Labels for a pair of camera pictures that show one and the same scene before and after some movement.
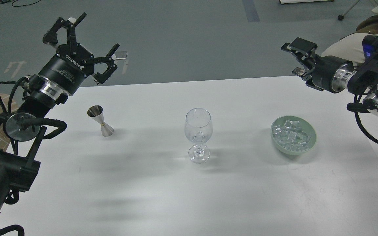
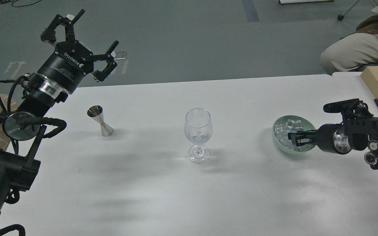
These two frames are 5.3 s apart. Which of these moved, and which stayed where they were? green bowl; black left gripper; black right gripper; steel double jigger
Moved: black right gripper
Stayed: black left gripper; green bowl; steel double jigger
